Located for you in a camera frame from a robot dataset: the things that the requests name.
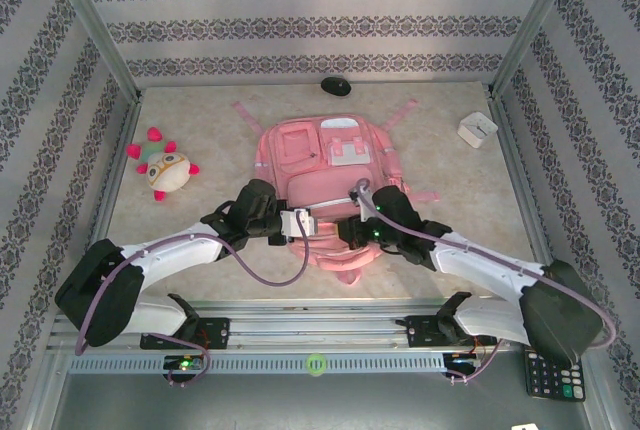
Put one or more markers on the pink backpack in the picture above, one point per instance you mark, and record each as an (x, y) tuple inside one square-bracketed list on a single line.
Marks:
[(320, 185)]

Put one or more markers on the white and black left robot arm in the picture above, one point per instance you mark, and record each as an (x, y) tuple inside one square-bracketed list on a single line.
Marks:
[(170, 252)]

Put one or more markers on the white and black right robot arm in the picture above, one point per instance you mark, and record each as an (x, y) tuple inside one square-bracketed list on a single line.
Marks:
[(480, 262)]

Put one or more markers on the plush toy with pink spikes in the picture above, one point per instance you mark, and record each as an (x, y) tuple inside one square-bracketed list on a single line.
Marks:
[(165, 172)]

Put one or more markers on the white square alarm clock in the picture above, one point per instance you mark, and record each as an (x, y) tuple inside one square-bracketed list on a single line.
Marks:
[(477, 130)]

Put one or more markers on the right circuit board green light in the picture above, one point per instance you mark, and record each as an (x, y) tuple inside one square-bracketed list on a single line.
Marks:
[(462, 361)]

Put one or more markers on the circuit board green light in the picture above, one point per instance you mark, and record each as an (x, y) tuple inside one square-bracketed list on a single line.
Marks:
[(185, 364), (462, 361)]

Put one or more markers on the black computer mouse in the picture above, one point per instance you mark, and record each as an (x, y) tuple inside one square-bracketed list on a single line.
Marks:
[(336, 86)]

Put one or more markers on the left circuit board green light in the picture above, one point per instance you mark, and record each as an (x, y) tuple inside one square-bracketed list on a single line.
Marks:
[(185, 364)]

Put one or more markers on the black desk calculator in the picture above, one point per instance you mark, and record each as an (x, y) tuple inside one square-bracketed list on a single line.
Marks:
[(555, 380)]

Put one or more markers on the small white object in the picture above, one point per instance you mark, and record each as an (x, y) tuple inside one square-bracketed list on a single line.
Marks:
[(524, 426)]

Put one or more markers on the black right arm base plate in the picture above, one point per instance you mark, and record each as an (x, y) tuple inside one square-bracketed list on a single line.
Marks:
[(420, 332)]

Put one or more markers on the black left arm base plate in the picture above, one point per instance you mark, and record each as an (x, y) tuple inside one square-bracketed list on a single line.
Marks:
[(217, 332)]

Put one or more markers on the aluminium front rail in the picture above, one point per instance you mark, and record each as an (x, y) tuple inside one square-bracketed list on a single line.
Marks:
[(320, 335)]

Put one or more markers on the aluminium rail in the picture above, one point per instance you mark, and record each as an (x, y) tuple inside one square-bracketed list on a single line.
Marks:
[(511, 150), (107, 200), (320, 335)]

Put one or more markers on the aluminium right side rail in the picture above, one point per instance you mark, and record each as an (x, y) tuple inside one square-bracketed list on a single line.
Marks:
[(511, 150)]

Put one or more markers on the aluminium left side rail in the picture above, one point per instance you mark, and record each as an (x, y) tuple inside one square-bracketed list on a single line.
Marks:
[(107, 200)]

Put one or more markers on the aluminium left frame post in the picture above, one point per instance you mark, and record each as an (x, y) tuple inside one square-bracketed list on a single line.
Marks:
[(90, 20)]

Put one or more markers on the aluminium frame post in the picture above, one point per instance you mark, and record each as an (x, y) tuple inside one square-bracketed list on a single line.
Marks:
[(537, 20), (90, 20)]

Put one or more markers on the aluminium right frame post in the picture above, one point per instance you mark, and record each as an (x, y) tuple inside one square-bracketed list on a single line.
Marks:
[(537, 20)]

